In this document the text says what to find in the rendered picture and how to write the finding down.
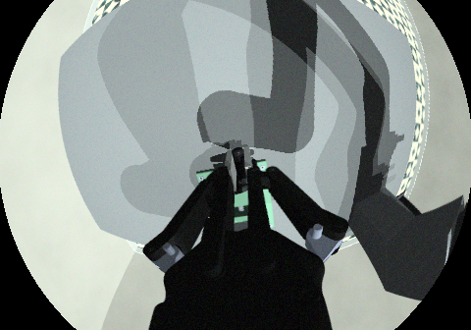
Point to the green bench vise with handwheel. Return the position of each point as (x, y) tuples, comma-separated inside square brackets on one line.
[(241, 195)]

